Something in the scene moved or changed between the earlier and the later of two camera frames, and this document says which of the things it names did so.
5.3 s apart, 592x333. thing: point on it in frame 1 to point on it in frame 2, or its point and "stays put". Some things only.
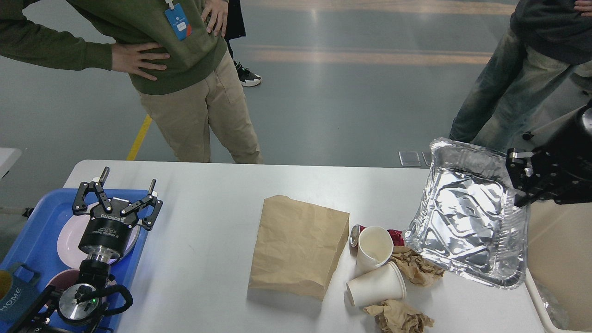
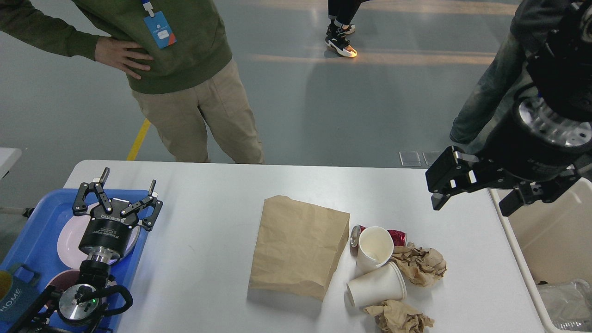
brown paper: (391, 317) stays put
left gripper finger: (80, 206) stays put
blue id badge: (181, 27) to (161, 28)
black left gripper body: (111, 230) stays put
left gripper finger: (149, 222) stays put
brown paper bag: (296, 247) stays put
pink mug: (65, 279) stays put
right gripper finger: (519, 163) to (452, 173)
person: (236, 29) to (341, 12)
